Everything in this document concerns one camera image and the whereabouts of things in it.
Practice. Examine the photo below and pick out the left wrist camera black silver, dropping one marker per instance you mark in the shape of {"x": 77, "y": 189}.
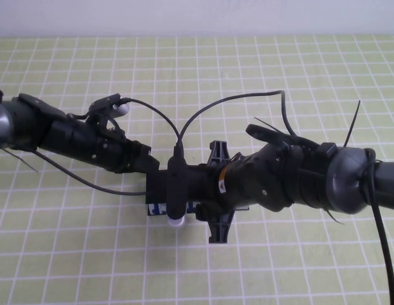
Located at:
{"x": 105, "y": 103}

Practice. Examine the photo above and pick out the green white checked tablecloth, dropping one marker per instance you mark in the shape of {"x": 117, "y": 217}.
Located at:
{"x": 89, "y": 254}

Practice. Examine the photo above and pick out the right wrist camera black silver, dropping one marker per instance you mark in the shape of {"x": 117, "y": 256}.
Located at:
{"x": 177, "y": 184}

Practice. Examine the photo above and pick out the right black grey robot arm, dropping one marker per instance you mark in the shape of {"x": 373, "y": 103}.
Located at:
{"x": 349, "y": 181}

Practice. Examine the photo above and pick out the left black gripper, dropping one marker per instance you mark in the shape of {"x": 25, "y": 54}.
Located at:
{"x": 114, "y": 152}

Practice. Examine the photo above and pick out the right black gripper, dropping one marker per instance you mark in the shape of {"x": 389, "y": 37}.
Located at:
{"x": 248, "y": 181}

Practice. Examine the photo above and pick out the black glasses case printed side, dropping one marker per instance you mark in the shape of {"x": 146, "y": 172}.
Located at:
{"x": 155, "y": 187}

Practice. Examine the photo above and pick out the long black zip tie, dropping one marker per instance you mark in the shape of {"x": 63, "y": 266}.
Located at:
{"x": 352, "y": 122}

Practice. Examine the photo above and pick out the wrist camera black silver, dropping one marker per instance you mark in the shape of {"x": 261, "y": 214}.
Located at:
{"x": 177, "y": 184}
{"x": 105, "y": 103}

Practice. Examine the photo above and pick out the black zip tie tail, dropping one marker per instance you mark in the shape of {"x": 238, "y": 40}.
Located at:
{"x": 267, "y": 124}
{"x": 22, "y": 161}
{"x": 335, "y": 219}

